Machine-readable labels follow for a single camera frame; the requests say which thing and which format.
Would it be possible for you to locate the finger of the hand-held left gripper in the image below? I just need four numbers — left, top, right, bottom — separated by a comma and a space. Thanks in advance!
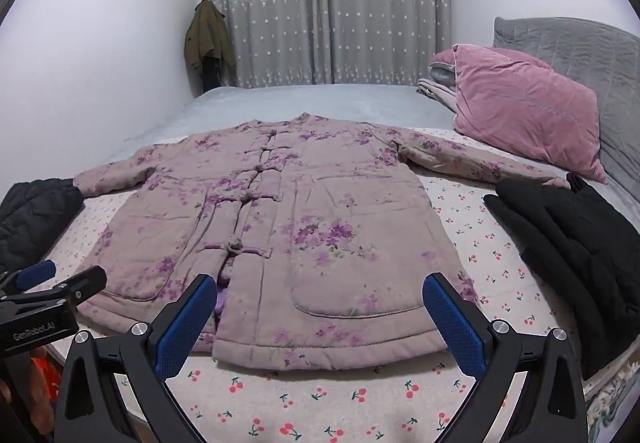
0, 259, 57, 298
49, 265, 109, 320

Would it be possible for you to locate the black fleece jacket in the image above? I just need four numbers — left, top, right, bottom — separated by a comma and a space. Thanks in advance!
483, 172, 640, 381

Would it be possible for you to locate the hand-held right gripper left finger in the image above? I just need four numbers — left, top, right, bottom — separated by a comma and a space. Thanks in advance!
52, 273, 218, 443

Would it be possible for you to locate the blue-grey bed sheet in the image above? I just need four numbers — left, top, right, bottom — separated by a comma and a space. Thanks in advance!
102, 84, 640, 218

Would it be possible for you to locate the grey quilted headboard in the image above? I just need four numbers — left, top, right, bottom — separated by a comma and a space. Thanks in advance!
492, 16, 640, 204

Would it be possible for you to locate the olive green hanging jacket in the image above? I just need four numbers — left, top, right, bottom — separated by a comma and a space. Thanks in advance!
183, 0, 237, 92

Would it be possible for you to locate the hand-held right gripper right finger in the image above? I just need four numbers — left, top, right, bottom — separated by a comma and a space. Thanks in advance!
421, 272, 589, 443

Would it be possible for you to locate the folded pink grey blanket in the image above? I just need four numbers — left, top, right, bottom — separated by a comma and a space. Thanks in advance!
416, 64, 458, 114

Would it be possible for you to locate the black quilted jacket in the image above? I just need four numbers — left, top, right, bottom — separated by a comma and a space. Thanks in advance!
0, 178, 85, 275

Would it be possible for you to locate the cherry-print bed sheet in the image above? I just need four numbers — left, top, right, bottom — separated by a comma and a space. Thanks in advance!
37, 127, 640, 443

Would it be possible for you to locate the person's left hand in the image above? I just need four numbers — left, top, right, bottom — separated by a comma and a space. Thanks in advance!
29, 347, 64, 430

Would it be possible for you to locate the pink cloth at right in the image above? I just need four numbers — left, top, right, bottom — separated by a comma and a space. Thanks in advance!
429, 44, 609, 186

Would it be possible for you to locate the grey star-print curtain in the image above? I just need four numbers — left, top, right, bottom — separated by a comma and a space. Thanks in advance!
206, 0, 328, 88
320, 0, 452, 86

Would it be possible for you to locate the floral padded jacket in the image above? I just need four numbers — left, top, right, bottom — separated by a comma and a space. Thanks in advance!
72, 112, 572, 371

